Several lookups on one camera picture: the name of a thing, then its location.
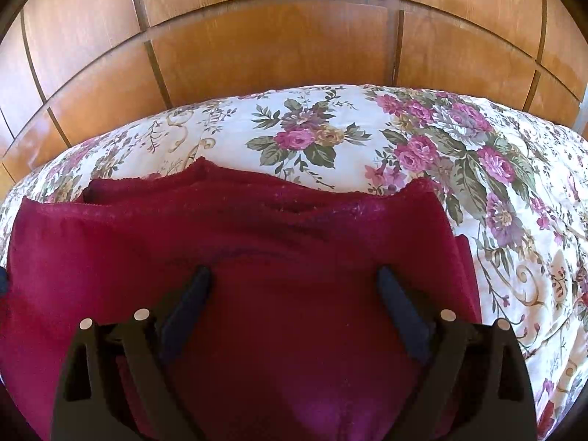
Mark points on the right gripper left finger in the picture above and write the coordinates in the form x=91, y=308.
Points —
x=90, y=402

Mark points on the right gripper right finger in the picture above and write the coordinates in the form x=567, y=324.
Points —
x=474, y=385

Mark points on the magenta red shirt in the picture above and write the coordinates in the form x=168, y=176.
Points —
x=294, y=342

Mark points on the floral bed cover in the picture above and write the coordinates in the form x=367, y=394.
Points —
x=513, y=184

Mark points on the wooden panelled wardrobe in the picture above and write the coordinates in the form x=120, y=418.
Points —
x=73, y=69

